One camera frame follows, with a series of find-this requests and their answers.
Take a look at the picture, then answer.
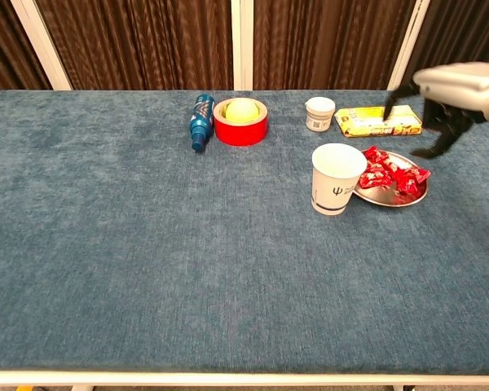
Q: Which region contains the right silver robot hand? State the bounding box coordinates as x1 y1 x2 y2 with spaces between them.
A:
381 61 489 160

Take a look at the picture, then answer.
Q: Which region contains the brown pleated curtain panel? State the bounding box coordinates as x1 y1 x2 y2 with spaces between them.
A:
252 0 416 91
399 0 489 93
35 0 234 91
0 0 52 98

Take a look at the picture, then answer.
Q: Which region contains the yellow biscuit box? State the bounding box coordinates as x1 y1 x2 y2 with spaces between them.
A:
333 104 424 138

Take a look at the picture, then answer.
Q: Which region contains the blue tablecloth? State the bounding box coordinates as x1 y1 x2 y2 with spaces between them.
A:
0 89 489 374

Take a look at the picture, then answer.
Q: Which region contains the silver metal plate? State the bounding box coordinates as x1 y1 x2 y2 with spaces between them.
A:
352 148 429 208

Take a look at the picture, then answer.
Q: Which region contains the blue patterned bottle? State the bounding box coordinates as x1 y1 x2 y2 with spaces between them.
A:
188 93 216 155

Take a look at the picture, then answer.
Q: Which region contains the white table frame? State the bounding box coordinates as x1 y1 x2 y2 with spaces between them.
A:
0 368 489 391

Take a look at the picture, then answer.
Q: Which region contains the white screen frame post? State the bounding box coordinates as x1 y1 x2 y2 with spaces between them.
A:
10 0 73 91
386 0 432 91
231 0 255 91

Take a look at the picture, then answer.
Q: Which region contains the white paper cup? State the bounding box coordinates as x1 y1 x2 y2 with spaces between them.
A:
311 143 368 217

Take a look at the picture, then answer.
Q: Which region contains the small white jar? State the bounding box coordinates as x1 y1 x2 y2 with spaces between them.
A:
304 96 337 133

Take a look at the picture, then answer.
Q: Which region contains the red tape roll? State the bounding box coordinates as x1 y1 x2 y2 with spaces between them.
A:
212 97 269 147

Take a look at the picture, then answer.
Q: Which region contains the yellow-green ball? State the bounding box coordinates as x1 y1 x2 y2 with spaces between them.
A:
224 99 258 123

